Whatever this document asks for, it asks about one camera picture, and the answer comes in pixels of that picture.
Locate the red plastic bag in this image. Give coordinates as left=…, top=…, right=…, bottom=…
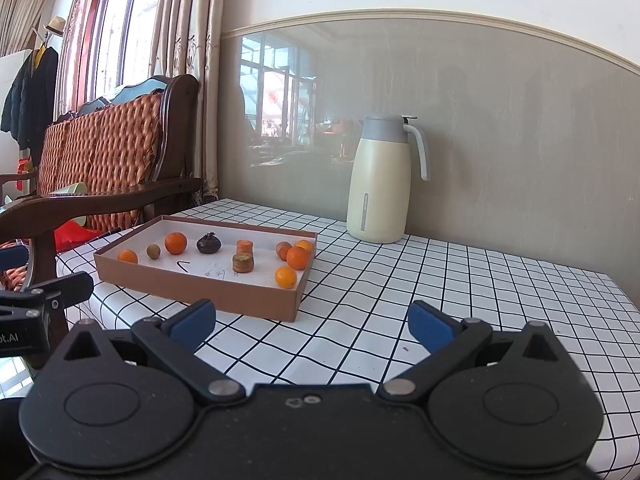
left=54, top=220, right=103, bottom=254

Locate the brown cardboard box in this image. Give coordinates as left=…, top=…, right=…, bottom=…
left=94, top=215, right=318, bottom=322

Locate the dark hanging jacket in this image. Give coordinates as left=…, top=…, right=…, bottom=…
left=0, top=45, right=60, bottom=161

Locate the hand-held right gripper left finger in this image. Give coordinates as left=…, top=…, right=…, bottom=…
left=47, top=298, right=247, bottom=407

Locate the beige patterned curtain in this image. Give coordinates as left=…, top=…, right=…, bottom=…
left=0, top=0, right=67, bottom=57
left=55, top=0, right=231, bottom=206

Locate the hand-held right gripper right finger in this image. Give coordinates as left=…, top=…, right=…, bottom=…
left=377, top=300, right=581, bottom=406

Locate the white cabinet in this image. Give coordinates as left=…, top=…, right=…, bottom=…
left=0, top=50, right=38, bottom=206

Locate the dark wooden armchair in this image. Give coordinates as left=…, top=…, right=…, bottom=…
left=0, top=74, right=203, bottom=293

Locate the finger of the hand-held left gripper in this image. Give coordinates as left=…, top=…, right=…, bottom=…
left=0, top=271, right=95, bottom=312
left=0, top=246, right=29, bottom=272

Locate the red framed window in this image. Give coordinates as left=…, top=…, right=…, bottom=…
left=75, top=0, right=173, bottom=108

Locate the black white checked tablecloth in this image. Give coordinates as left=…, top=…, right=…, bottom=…
left=54, top=198, right=640, bottom=466

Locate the cream thermos jug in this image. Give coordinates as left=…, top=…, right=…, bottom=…
left=346, top=113, right=431, bottom=244

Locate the orange woven chair cushion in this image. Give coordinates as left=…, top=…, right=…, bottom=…
left=37, top=92, right=166, bottom=233

